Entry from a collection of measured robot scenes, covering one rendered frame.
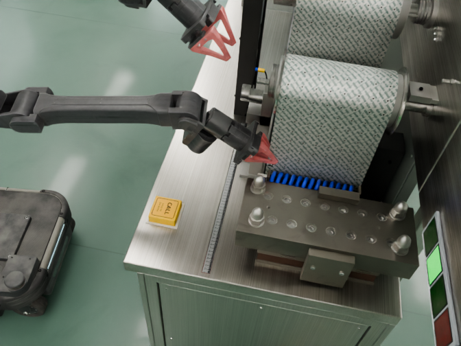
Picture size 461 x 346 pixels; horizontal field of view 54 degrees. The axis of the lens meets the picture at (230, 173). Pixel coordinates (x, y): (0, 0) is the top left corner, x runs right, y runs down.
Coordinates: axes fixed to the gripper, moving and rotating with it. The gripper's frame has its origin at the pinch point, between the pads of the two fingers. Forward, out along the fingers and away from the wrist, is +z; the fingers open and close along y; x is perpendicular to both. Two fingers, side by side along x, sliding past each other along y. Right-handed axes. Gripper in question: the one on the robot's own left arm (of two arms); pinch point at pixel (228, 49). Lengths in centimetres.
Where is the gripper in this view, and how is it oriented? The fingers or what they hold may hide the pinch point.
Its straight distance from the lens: 97.7
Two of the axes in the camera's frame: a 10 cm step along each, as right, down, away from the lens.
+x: 6.8, -3.9, -6.2
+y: -2.0, 7.2, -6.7
